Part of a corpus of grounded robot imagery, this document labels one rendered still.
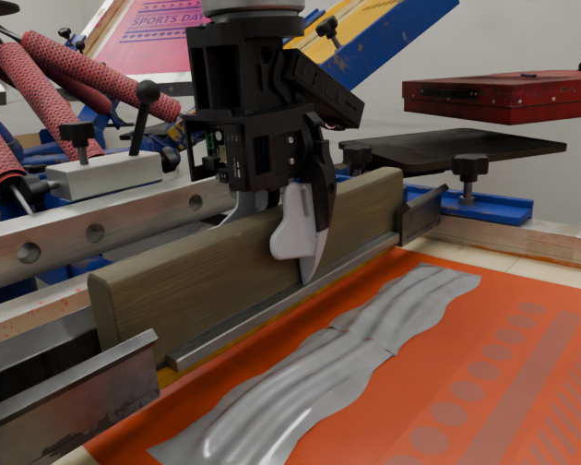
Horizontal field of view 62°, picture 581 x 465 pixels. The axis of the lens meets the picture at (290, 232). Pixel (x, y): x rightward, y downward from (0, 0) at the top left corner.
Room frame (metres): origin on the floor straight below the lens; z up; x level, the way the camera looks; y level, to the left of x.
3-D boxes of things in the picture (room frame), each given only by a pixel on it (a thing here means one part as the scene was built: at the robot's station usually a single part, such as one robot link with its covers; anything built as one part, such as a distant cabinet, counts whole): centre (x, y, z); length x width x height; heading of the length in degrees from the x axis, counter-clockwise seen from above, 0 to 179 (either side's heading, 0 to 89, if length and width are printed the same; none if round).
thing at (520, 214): (0.62, -0.16, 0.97); 0.30 x 0.05 x 0.07; 48
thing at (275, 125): (0.38, 0.02, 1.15); 0.09 x 0.08 x 0.12; 138
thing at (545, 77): (1.40, -0.72, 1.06); 0.61 x 0.46 x 0.12; 108
